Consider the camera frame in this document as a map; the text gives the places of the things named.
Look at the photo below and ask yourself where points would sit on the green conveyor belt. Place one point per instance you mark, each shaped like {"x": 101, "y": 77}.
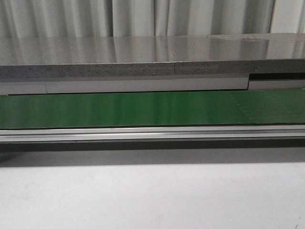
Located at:
{"x": 153, "y": 109}

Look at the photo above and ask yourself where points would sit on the grey stone countertop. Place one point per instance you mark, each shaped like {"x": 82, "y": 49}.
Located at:
{"x": 60, "y": 58}

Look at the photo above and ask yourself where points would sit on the white pleated curtain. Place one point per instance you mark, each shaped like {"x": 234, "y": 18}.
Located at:
{"x": 118, "y": 18}

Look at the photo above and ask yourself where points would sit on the aluminium conveyor frame rail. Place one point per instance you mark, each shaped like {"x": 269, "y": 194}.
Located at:
{"x": 150, "y": 133}

